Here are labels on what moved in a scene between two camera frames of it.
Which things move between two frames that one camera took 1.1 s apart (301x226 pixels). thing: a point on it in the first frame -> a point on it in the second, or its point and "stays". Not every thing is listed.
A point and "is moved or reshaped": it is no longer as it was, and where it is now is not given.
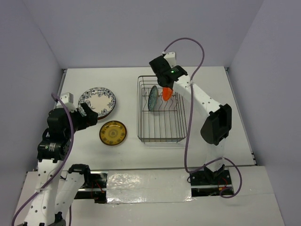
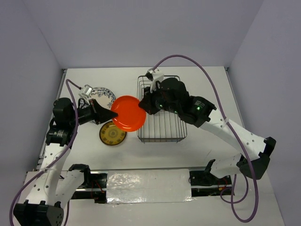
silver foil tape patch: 131,186 stays
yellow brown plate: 113,133 stays
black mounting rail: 95,186 stays
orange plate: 167,93 is moved or reshaped
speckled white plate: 100,100 stays
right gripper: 172,66 -> 146,104
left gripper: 90,119 -> 100,114
